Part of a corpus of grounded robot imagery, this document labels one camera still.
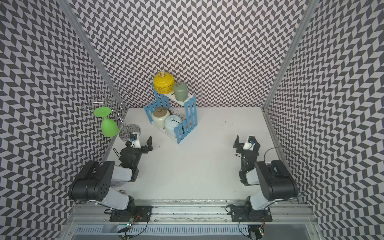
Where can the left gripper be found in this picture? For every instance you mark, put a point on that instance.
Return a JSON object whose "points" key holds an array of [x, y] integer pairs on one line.
{"points": [[145, 150]]}

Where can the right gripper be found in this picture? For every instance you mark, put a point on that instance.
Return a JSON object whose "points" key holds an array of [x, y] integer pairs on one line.
{"points": [[240, 145]]}

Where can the blue white slatted shelf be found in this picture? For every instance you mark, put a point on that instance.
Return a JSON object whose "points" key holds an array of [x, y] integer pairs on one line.
{"points": [[184, 114]]}

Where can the yellow tea canister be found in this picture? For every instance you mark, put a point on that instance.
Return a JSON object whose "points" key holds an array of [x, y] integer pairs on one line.
{"points": [[163, 83]]}

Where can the green tea canister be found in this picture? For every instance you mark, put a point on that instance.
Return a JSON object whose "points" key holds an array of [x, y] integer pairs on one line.
{"points": [[180, 91]]}

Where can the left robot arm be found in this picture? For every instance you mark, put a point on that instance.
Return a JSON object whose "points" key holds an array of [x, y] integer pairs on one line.
{"points": [[93, 183]]}

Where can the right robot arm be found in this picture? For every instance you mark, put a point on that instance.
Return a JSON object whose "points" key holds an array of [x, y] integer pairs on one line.
{"points": [[274, 179]]}

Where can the light blue tea canister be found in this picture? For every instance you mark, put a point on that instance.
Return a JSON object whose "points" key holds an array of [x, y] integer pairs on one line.
{"points": [[171, 123]]}

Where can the cream canister brown lid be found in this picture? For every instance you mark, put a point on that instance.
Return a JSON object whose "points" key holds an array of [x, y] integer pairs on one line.
{"points": [[159, 117]]}

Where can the green plastic wine glass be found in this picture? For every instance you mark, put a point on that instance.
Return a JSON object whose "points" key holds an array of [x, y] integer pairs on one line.
{"points": [[109, 127]]}

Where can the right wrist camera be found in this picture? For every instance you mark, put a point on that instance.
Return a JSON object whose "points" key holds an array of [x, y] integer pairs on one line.
{"points": [[252, 139]]}

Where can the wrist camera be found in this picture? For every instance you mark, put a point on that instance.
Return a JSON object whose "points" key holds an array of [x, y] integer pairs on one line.
{"points": [[252, 139], [134, 141]]}

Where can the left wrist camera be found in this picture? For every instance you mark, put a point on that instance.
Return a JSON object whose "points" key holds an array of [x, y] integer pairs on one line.
{"points": [[134, 141]]}

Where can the chrome wire glass rack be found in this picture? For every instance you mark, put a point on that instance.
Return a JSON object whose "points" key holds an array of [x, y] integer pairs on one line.
{"points": [[119, 108]]}

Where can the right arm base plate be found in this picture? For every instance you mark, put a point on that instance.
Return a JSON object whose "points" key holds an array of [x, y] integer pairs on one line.
{"points": [[242, 214]]}

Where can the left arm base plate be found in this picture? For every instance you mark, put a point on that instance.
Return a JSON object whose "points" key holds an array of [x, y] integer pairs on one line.
{"points": [[140, 214]]}

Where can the aluminium front rail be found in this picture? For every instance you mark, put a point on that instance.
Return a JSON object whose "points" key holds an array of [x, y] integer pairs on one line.
{"points": [[195, 212]]}

